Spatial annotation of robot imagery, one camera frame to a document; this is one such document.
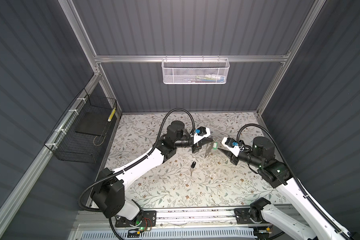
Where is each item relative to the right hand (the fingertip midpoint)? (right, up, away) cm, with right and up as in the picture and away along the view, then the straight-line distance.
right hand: (224, 145), depth 69 cm
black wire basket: (-70, +5, +3) cm, 70 cm away
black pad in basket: (-66, +10, +8) cm, 68 cm away
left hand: (-5, +3, 0) cm, 6 cm away
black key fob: (-13, -15, +24) cm, 31 cm away
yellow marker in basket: (-59, +15, +12) cm, 62 cm away
